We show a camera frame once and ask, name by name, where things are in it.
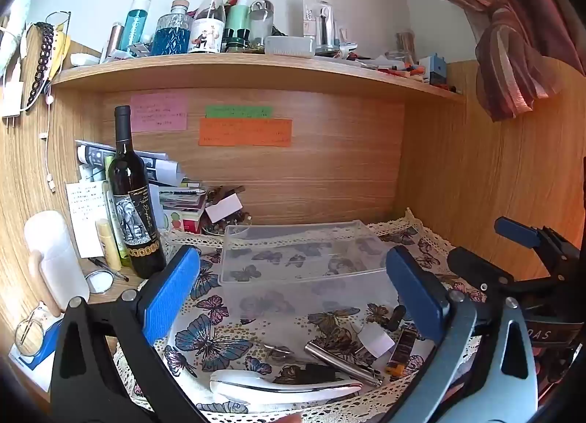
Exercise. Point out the butterfly print lace tablecloth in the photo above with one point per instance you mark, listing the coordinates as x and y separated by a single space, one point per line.
215 345

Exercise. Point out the small round mirror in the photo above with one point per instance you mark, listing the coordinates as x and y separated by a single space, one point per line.
99 281

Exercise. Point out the red and white box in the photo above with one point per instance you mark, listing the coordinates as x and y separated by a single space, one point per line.
187 221

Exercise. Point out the white charger plug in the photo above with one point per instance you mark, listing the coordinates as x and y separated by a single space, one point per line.
13 100

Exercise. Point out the pile of pens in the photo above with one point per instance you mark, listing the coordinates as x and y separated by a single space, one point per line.
389 68

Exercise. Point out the black pen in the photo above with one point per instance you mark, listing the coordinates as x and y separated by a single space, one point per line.
107 268

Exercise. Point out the rolled magazine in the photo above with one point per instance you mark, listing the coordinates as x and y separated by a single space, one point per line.
96 155

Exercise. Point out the clear cosmetic package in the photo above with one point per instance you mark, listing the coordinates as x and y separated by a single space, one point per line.
320 22

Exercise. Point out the white tube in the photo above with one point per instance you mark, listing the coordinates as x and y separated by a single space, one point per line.
82 59

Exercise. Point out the stack of papers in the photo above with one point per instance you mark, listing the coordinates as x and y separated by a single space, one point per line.
171 184

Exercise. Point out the white tag card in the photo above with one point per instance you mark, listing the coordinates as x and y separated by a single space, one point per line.
223 208

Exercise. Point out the teal bottle with clear cap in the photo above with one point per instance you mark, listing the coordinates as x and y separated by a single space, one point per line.
134 26

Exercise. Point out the silver metal pen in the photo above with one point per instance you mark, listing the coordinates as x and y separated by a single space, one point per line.
339 361

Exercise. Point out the clear glass bottle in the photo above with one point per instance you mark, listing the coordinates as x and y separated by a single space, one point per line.
262 20

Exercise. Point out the white handwritten note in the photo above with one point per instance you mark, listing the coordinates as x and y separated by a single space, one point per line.
84 217

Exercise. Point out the jar of wooden sticks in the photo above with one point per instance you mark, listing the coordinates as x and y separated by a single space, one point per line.
406 45

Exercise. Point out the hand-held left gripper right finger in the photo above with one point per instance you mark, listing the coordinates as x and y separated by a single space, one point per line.
414 288

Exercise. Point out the white plastic bottle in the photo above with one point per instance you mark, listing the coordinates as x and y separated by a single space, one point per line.
52 249

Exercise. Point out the orange sticky note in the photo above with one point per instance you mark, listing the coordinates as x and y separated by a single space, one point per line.
245 132

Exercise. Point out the slim pink spray can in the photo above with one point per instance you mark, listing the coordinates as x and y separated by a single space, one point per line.
115 38

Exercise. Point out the green pump bottle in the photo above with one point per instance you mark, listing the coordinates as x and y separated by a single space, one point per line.
237 20

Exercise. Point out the yellow lip balm tube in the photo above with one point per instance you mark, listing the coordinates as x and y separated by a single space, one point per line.
109 242

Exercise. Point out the yellow plastic strip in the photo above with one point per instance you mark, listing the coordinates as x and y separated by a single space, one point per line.
58 49

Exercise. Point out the green sticky note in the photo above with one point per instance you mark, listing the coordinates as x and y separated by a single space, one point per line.
238 111

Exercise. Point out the clear plastic storage box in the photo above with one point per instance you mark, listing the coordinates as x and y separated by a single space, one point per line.
297 239

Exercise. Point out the blue glass bottle with cork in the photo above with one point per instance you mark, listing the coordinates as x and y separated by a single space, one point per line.
171 36

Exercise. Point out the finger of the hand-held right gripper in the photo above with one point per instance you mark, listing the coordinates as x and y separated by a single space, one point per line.
517 231
480 272

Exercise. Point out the wooden shelf board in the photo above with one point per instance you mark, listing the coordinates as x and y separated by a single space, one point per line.
229 72

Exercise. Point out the white fluffy duster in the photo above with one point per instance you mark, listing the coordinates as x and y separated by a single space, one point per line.
13 29

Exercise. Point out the dark wine bottle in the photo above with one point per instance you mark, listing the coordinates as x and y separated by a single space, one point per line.
132 203

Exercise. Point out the clear bottle with illustrated label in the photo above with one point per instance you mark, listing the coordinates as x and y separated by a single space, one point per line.
208 24

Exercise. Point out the white rectangular box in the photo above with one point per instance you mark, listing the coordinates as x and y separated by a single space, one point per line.
289 46

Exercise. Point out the brown striped curtain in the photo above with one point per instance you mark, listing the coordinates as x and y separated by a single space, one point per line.
508 56

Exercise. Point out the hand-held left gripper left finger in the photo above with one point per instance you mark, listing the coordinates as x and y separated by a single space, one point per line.
174 290

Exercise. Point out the pink sticky note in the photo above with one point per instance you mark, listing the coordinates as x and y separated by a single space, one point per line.
158 112

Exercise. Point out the bowl of dried flowers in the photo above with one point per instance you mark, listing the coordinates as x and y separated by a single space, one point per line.
229 225

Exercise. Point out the blue and white box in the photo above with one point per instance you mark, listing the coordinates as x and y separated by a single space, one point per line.
32 365

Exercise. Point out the small white card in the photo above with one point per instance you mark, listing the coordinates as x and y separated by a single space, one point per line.
376 341

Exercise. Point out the blue pencil sharpener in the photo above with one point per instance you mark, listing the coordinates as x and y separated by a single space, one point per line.
434 69

